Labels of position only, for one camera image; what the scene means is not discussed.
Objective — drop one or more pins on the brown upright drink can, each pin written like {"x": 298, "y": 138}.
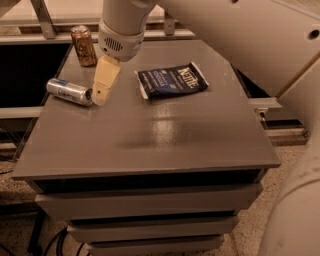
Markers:
{"x": 83, "y": 44}

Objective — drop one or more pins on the silver blue redbull can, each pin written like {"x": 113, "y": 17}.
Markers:
{"x": 70, "y": 92}

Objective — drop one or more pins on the dark blue chip bag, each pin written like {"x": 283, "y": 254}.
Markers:
{"x": 171, "y": 81}

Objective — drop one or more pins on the grey drawer cabinet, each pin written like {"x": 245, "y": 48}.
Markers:
{"x": 137, "y": 176}

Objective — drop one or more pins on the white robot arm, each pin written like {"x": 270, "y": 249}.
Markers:
{"x": 276, "y": 44}

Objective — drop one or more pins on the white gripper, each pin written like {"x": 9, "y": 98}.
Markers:
{"x": 124, "y": 44}

